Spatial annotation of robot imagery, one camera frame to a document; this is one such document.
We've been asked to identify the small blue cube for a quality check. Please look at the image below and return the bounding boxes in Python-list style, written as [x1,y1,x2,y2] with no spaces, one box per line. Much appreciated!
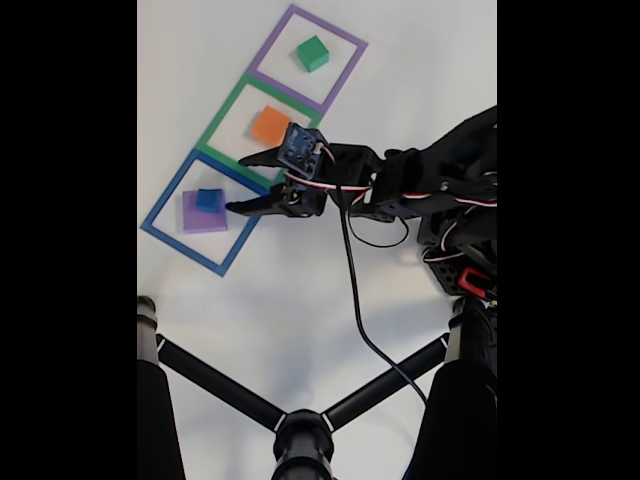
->
[194,188,223,211]

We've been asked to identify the green square frame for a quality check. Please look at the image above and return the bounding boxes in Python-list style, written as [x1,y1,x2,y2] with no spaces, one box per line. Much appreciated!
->
[194,74,324,194]

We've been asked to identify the purple square frame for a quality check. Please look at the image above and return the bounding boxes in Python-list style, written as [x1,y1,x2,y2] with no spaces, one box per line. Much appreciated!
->
[247,3,370,115]

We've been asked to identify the orange square block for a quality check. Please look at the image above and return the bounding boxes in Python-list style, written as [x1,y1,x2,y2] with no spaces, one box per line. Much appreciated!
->
[250,104,292,148]

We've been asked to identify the blue square frame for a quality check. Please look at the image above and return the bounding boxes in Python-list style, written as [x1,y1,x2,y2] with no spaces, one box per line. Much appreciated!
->
[139,148,275,278]

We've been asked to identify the purple square block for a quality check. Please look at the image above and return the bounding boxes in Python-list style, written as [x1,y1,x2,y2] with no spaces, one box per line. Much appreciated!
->
[181,188,230,235]

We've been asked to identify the black tripod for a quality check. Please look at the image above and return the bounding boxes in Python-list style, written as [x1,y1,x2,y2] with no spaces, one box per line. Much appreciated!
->
[137,294,498,480]

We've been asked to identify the green cube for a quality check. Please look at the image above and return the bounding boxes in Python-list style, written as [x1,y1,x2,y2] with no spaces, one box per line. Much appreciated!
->
[295,34,330,74]

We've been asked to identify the red white gripper servo cable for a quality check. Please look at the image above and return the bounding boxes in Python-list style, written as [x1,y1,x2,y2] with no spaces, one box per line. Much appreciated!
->
[284,142,498,206]

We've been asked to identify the thick black camera cable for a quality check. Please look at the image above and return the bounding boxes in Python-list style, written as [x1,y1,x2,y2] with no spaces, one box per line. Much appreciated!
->
[335,184,429,406]

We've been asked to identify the thin black wire loop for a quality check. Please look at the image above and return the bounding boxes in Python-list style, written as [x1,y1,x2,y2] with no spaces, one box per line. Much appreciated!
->
[347,207,409,249]

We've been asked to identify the red white base servo cable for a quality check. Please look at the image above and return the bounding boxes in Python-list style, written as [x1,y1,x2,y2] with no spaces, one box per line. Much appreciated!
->
[423,214,498,265]

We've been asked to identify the circuit board camera, blue mount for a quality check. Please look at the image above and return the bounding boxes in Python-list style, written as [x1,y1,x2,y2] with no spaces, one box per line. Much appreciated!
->
[276,122,335,181]

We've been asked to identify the red clamp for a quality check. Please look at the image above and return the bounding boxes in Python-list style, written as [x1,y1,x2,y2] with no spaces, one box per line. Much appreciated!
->
[457,267,494,296]

